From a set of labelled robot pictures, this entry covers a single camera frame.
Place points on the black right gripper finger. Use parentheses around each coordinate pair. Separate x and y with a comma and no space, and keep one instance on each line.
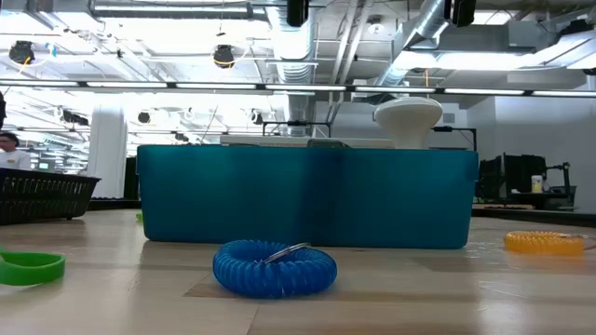
(461,11)

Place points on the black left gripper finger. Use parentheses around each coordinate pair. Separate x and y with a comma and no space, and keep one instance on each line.
(297,11)

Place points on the teal plastic bin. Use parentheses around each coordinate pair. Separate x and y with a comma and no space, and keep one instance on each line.
(302,200)

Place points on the orange coil wristband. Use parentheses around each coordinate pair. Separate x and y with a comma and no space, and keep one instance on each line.
(540,244)

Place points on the blue coil wristband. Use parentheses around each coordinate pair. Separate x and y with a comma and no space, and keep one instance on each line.
(242,274)

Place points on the black mesh basket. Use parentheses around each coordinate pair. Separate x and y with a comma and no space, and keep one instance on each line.
(42,195)

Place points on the thin green rubber band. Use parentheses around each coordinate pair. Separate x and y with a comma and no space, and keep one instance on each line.
(37,272)

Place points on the background desk with monitors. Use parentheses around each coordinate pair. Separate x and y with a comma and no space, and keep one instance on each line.
(521,172)

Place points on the black ceiling spotlight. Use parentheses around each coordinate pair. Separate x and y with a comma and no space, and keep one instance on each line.
(22,52)
(224,56)

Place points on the black background gantry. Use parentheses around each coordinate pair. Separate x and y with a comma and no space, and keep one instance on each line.
(461,129)
(298,123)

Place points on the long ceiling light strip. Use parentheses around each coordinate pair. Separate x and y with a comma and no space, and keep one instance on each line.
(209,85)

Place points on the grey ceiling beam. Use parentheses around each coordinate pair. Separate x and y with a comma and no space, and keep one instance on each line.
(172,11)

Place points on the white canister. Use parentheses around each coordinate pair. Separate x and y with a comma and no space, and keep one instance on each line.
(537,183)

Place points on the person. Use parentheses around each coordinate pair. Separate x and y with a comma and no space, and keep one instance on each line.
(14,158)

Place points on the silver slanted ceiling duct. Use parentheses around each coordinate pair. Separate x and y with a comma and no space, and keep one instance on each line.
(428,23)

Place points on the silver round ceiling duct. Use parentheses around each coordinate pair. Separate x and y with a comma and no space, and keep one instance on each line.
(293,56)

